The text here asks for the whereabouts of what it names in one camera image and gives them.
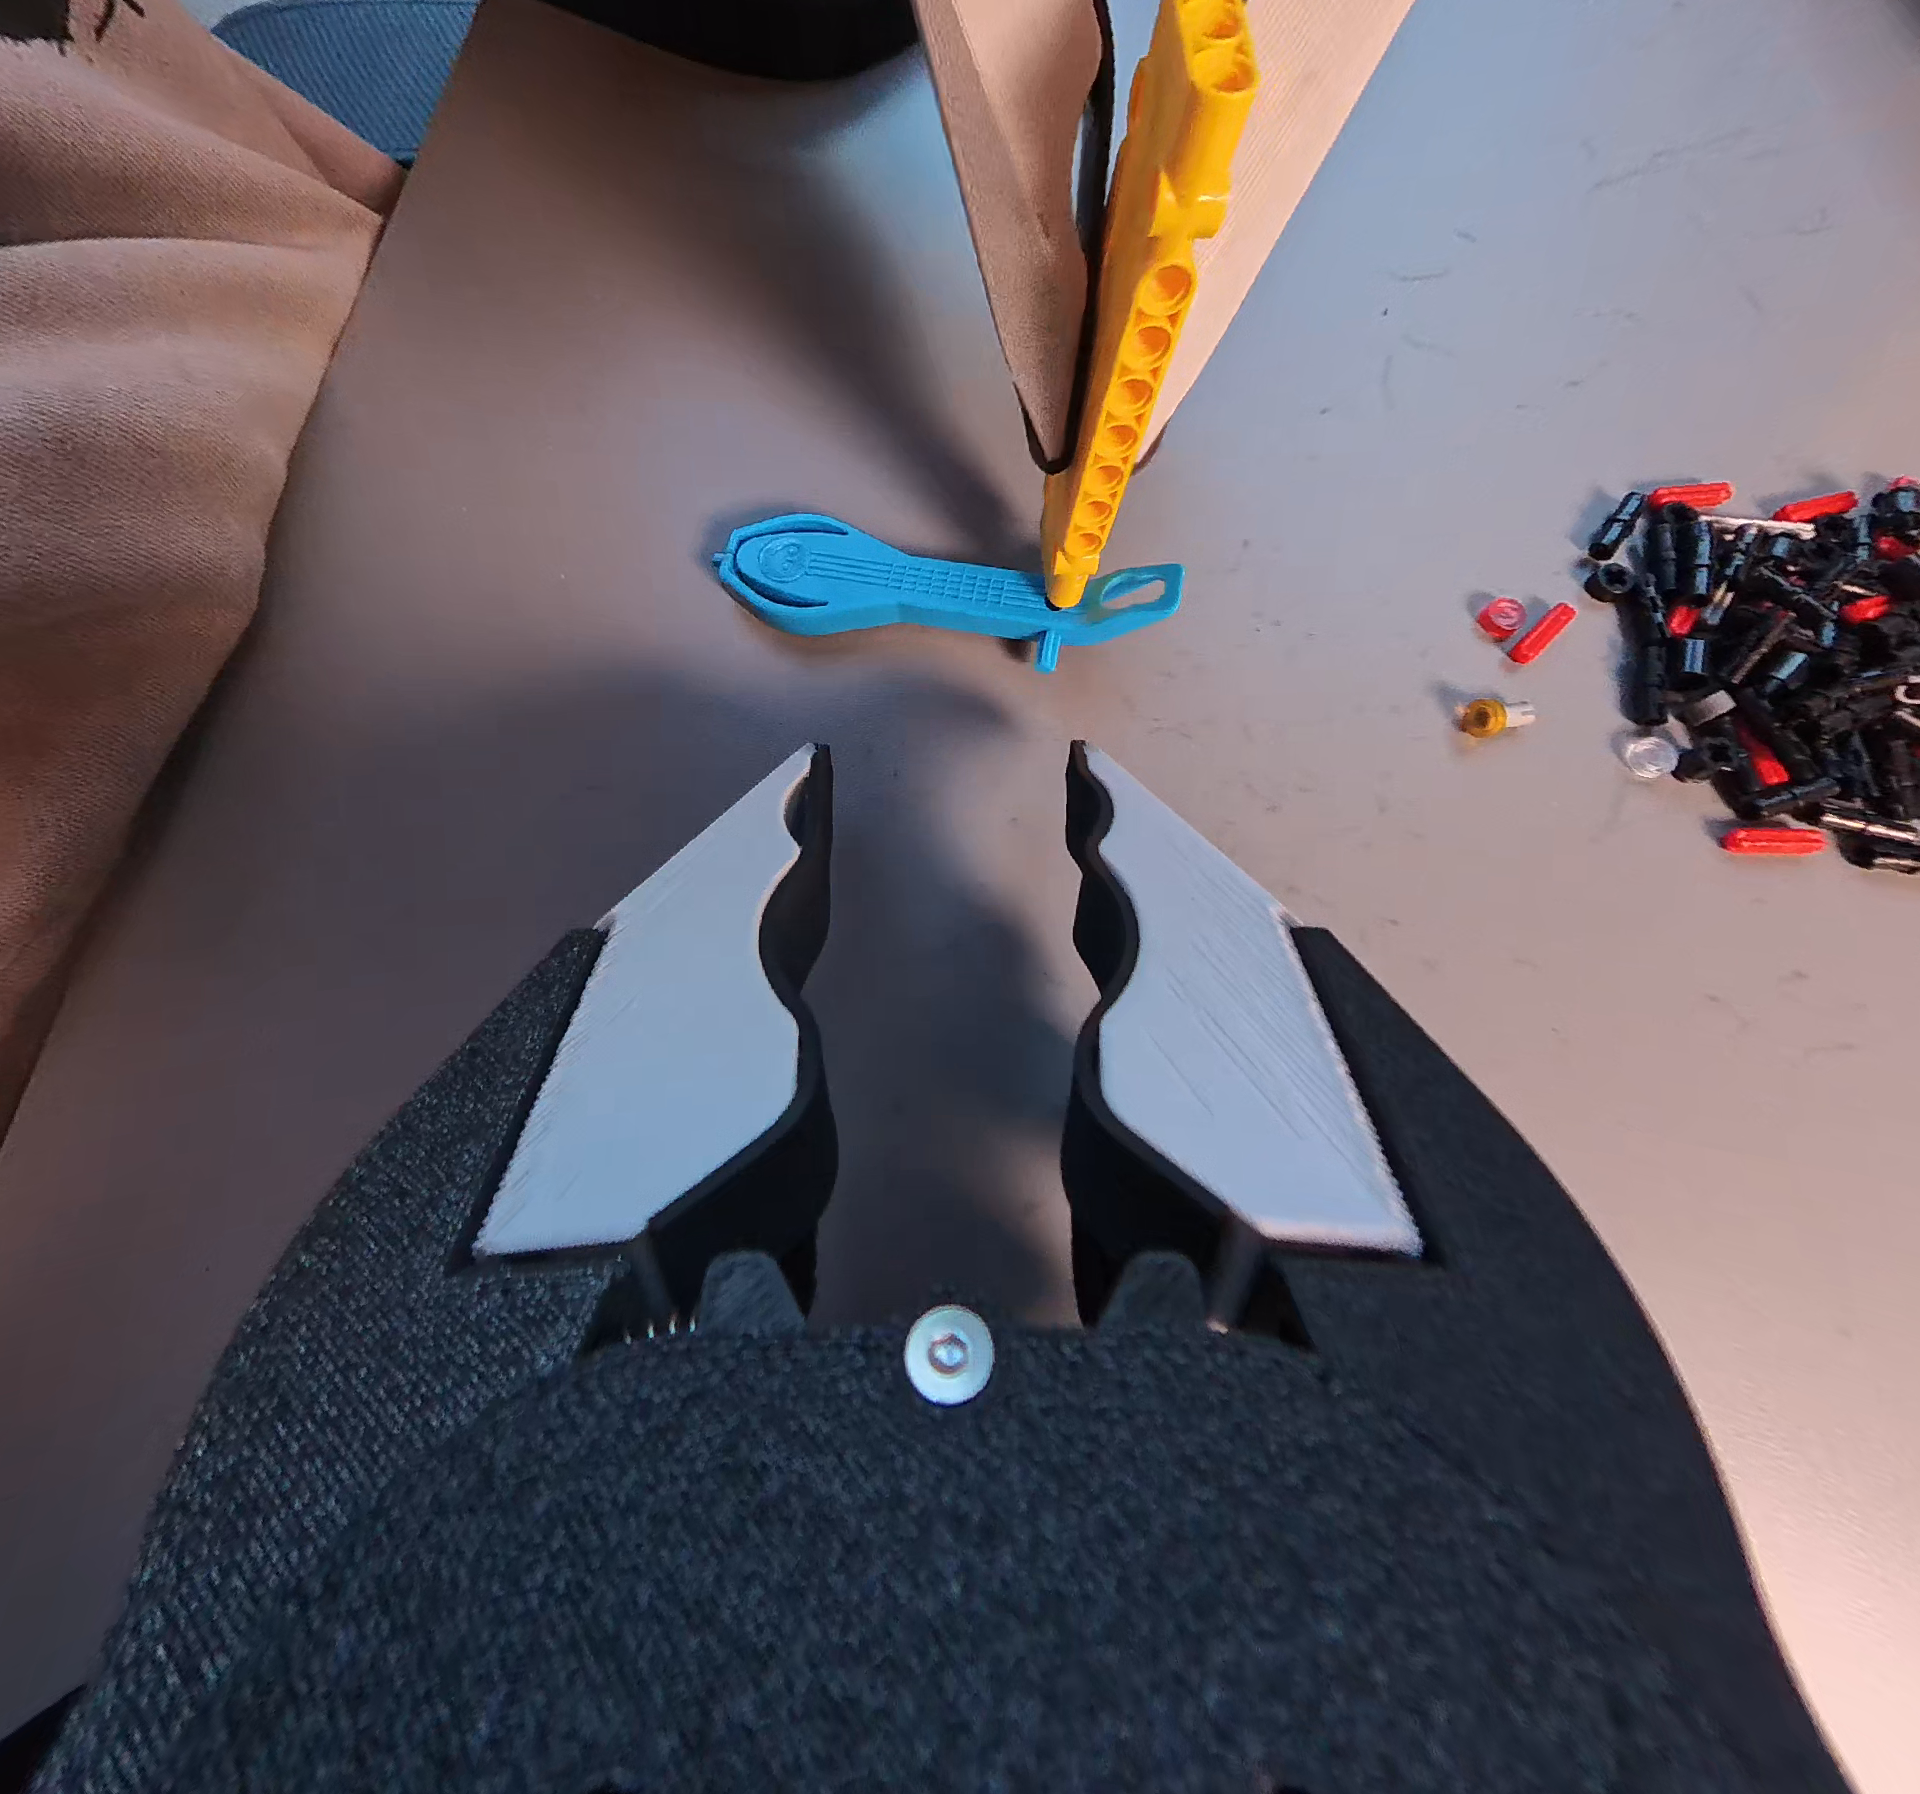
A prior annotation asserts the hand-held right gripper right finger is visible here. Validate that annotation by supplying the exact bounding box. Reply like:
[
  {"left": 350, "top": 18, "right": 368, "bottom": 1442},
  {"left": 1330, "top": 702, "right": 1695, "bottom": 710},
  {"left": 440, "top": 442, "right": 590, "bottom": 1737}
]
[{"left": 1063, "top": 735, "right": 1423, "bottom": 1321}]

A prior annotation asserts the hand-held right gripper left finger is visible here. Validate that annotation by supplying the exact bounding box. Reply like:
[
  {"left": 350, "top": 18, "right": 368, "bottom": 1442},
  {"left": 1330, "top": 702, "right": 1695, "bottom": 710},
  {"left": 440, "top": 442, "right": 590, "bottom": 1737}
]
[{"left": 469, "top": 746, "right": 834, "bottom": 1317}]

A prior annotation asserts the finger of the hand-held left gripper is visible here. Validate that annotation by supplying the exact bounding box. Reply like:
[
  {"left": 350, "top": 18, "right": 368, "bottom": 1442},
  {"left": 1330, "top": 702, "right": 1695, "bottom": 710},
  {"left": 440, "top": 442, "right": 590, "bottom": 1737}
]
[
  {"left": 1150, "top": 0, "right": 1433, "bottom": 461},
  {"left": 899, "top": 0, "right": 1124, "bottom": 474}
]

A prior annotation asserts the grey desk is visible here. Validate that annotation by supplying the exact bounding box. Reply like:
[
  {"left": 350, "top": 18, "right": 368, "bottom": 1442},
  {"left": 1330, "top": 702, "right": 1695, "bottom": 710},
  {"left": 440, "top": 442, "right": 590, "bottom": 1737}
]
[{"left": 0, "top": 0, "right": 1920, "bottom": 1750}]

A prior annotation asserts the pile of small connector pins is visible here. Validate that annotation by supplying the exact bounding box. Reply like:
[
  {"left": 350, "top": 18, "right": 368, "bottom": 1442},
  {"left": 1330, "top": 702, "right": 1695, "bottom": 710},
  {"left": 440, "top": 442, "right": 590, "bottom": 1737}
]
[{"left": 1578, "top": 474, "right": 1920, "bottom": 882}]

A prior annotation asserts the blue brick separator tool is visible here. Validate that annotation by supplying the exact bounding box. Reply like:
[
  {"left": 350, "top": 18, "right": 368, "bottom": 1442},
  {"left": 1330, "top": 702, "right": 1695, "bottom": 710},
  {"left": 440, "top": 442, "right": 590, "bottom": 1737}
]
[{"left": 710, "top": 510, "right": 1188, "bottom": 674}]

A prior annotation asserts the yellow perforated brick beam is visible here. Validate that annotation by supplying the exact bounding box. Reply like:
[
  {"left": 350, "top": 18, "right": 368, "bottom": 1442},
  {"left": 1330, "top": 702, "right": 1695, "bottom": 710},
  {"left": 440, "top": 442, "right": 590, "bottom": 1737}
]
[{"left": 1037, "top": 0, "right": 1258, "bottom": 614}]

